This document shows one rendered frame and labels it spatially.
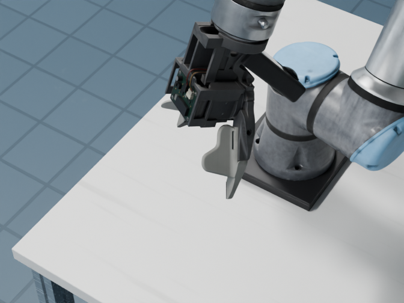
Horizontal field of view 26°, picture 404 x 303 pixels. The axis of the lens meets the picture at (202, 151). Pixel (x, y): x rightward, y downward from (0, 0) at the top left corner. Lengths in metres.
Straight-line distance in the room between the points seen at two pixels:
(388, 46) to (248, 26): 0.45
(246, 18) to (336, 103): 0.48
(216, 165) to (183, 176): 0.57
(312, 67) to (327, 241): 0.30
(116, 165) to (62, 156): 1.21
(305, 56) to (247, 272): 0.37
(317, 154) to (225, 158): 0.53
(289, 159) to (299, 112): 0.12
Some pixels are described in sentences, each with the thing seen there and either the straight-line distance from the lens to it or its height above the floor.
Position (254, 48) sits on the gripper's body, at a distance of 1.00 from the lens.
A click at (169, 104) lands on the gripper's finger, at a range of 1.12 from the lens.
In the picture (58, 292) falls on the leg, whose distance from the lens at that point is 1.62.
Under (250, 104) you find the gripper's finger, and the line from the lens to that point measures 1.04.
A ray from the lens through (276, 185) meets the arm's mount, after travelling 1.58.
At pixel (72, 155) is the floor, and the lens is 2.84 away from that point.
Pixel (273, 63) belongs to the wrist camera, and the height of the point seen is 1.38.
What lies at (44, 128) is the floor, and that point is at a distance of 2.94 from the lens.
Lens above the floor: 2.07
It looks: 47 degrees down
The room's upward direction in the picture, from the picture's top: straight up
